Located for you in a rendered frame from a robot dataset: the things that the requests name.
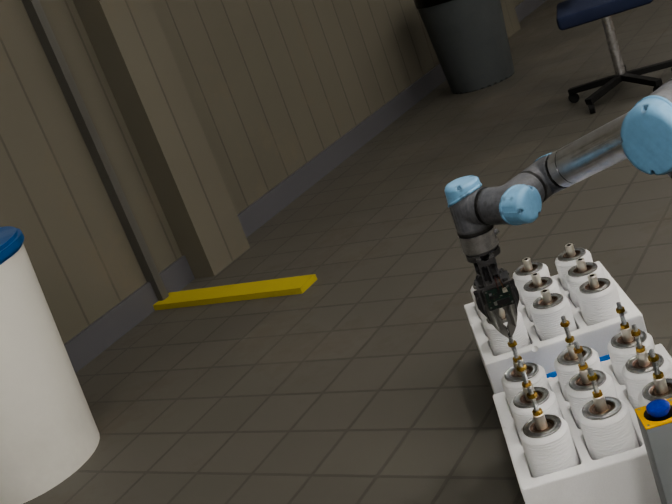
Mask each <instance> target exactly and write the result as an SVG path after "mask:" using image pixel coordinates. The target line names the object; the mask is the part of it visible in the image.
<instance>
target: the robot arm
mask: <svg viewBox="0 0 672 504"><path fill-rule="evenodd" d="M627 158H628V160H629V161H630V162H631V163H632V164H633V165H634V166H635V167H636V168H637V169H639V170H640V171H642V172H644V173H646V174H650V175H652V174H656V175H664V174H667V175H668V176H669V177H670V178H672V78H671V79H669V80H668V81H667V82H665V83H664V84H663V85H662V86H661V87H659V88H658V89H657V90H655V91H654V92H652V93H651V94H650V95H648V96H647V97H644V98H643V99H641V100H640V101H638V102H637V103H636V104H635V106H634V107H633V108H632V109H631V110H630V111H629V112H627V113H625V114H623V115H622V116H620V117H618V118H616V119H614V120H612V121H610V122H609V123H607V124H605V125H603V126H601V127H599V128H597V129H596V130H594V131H592V132H590V133H588V134H586V135H584V136H582V137H581V138H579V139H577V140H575V141H573V142H571V143H569V144H568V145H566V146H564V147H562V148H560V149H558V150H556V151H555V152H553V153H548V154H546V155H544V156H541V157H539V158H538V159H536V160H535V161H534V163H533V164H531V165H530V166H529V167H527V168H526V169H524V170H523V171H522V172H520V173H519V174H518V175H516V176H515V177H513V178H512V179H511V180H509V181H508V182H507V183H505V184H504V185H502V186H497V187H482V183H480V180H479V178H478V177H477V176H473V175H469V176H464V177H460V178H457V179H455V180H453V181H451V182H450V183H448V184H447V185H446V187H445V190H444V191H445V195H446V199H447V203H448V208H449V209H450V212H451V215H452V218H453V221H454V225H455V228H456V231H457V234H458V238H459V241H460V244H461V247H462V250H463V253H464V254H465V255H466V258H467V261H468V262H470V263H473V264H474V267H475V271H476V273H477V276H475V277H476V279H474V282H473V284H474V286H476V291H473V293H474V295H475V300H476V304H477V307H478V309H479V310H480V311H481V312H482V313H483V314H484V315H485V316H486V317H487V318H488V319H489V322H490V323H491V324H492V325H493V326H494V327H495V328H496V329H497V330H498V331H499V332H500V333H501V334H502V335H504V336H505V337H507V338H510V337H512V336H513V334H514V332H515V329H516V326H517V316H518V312H517V308H518V303H519V292H518V290H517V287H516V285H515V281H514V279H511V280H510V277H509V272H508V271H507V270H504V269H503V267H502V268H499V269H498V267H497V263H496V259H495V257H496V256H497V255H499V253H500V252H501V250H500V247H499V244H498V243H499V241H498V238H497V235H496V234H497V233H499V230H498V229H494V225H521V224H528V223H532V222H534V221H535V220H536V219H537V218H538V214H539V213H540V212H541V208H542V203H543V202H544V201H546V200H547V199H548V198H549V197H551V196H552V195H554V194H555V193H557V192H559V191H561V190H563V189H566V188H567V187H569V186H571V185H574V184H576V183H578V182H580V181H582V180H584V179H586V178H588V177H590V176H592V175H594V174H596V173H598V172H600V171H602V170H605V169H607V168H609V167H611V166H613V165H615V164H617V163H619V162H621V161H623V160H625V159H627ZM499 308H503V309H504V310H505V311H506V315H505V317H506V320H507V327H506V326H505V325H504V324H503V320H502V317H501V316H500V315H499ZM507 329H508V330H507ZM508 332H509V333H508Z"/></svg>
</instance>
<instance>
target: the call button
mask: <svg viewBox="0 0 672 504"><path fill-rule="evenodd" d="M670 408H671V407H670V403H669V402H668V401H667V400H663V399H658V400H654V401H651V402H650V403H648V404H647V406H646V410H647V413H648V414H650V415H651V416H652V417H657V418H658V417H663V416H665V415H667V414H668V413H669V410H670Z"/></svg>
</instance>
